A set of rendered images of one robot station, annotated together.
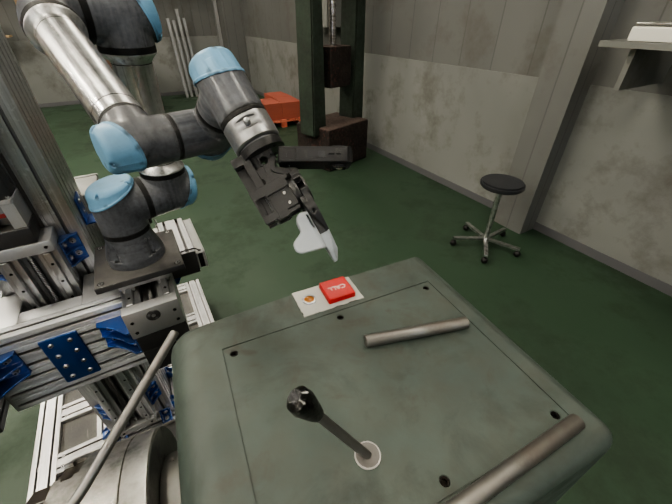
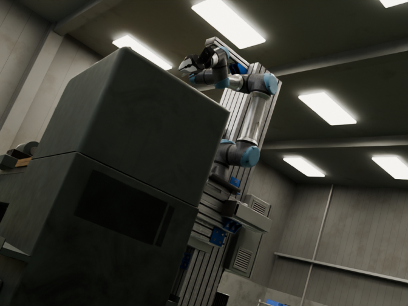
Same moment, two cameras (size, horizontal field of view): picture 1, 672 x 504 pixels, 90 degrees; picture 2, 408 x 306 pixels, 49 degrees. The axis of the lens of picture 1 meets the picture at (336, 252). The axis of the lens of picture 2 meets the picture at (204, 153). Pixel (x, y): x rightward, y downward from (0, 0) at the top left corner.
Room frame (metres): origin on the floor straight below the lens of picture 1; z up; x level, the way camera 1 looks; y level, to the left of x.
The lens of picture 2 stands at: (0.47, -1.76, 0.61)
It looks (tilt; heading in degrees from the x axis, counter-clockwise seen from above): 16 degrees up; 84
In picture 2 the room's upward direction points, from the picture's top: 20 degrees clockwise
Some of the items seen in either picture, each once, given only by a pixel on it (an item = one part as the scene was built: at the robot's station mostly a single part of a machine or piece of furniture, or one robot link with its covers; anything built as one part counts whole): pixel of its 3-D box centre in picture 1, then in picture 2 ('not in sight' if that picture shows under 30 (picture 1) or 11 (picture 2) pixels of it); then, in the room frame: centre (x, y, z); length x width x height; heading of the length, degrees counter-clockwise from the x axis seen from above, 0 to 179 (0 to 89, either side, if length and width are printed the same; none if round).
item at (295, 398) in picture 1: (304, 405); not in sight; (0.21, 0.04, 1.38); 0.04 x 0.03 x 0.05; 115
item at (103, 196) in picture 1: (119, 203); (224, 153); (0.80, 0.58, 1.33); 0.13 x 0.12 x 0.14; 135
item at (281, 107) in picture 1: (273, 109); not in sight; (7.05, 1.24, 0.21); 1.18 x 0.82 x 0.43; 30
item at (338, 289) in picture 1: (336, 290); not in sight; (0.54, 0.00, 1.26); 0.06 x 0.06 x 0.02; 25
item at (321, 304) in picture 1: (327, 304); not in sight; (0.52, 0.02, 1.23); 0.13 x 0.08 x 0.06; 115
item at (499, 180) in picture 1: (490, 213); not in sight; (2.58, -1.36, 0.32); 0.60 x 0.57 x 0.63; 106
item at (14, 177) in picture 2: not in sight; (42, 197); (0.00, 0.63, 0.77); 2.10 x 0.34 x 0.18; 115
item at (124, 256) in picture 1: (131, 241); (216, 172); (0.80, 0.59, 1.21); 0.15 x 0.15 x 0.10
